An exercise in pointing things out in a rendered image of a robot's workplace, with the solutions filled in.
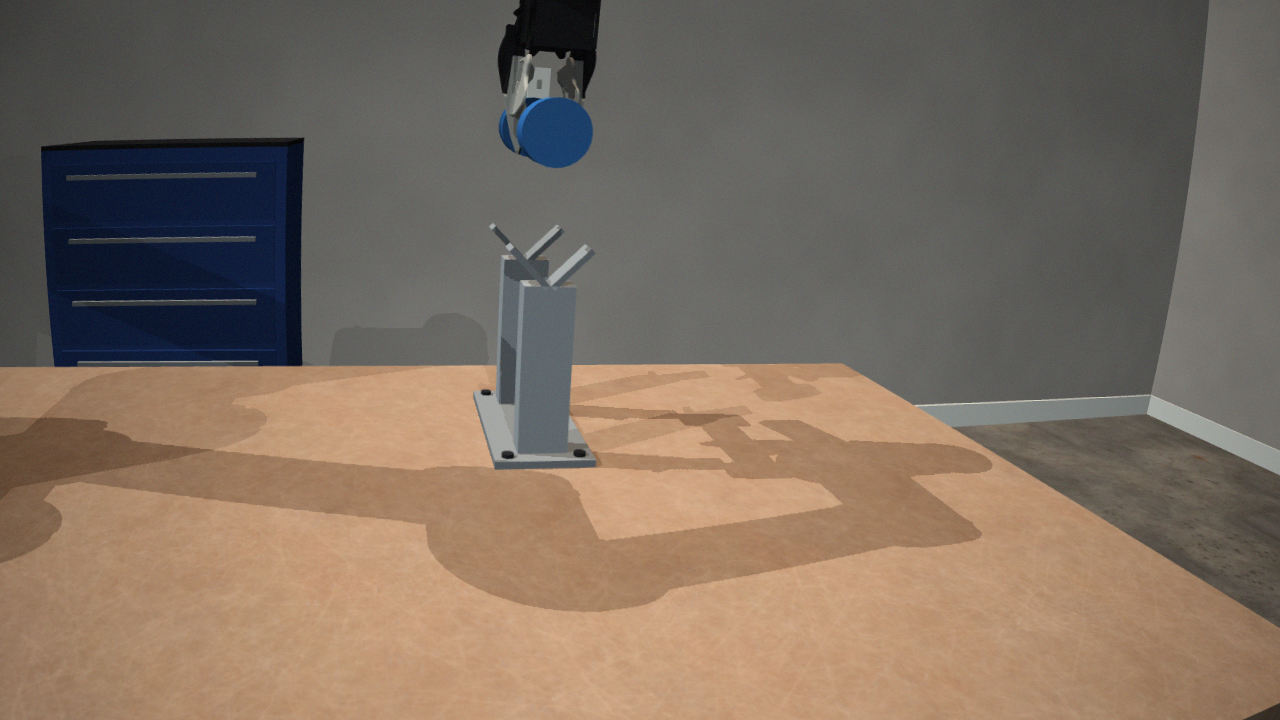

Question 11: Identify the blue dumbbell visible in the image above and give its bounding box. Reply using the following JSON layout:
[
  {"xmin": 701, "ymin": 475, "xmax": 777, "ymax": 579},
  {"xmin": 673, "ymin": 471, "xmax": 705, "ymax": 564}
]
[{"xmin": 499, "ymin": 97, "xmax": 593, "ymax": 168}]

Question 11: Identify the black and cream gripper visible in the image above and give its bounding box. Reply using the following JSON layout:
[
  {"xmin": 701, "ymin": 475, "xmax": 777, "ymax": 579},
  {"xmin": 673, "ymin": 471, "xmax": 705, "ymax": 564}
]
[{"xmin": 498, "ymin": 0, "xmax": 602, "ymax": 155}]

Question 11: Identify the grey metal cradle stand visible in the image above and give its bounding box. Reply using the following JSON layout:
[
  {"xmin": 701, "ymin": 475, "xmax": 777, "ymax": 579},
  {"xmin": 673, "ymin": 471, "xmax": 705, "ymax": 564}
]
[{"xmin": 474, "ymin": 223, "xmax": 596, "ymax": 470}]

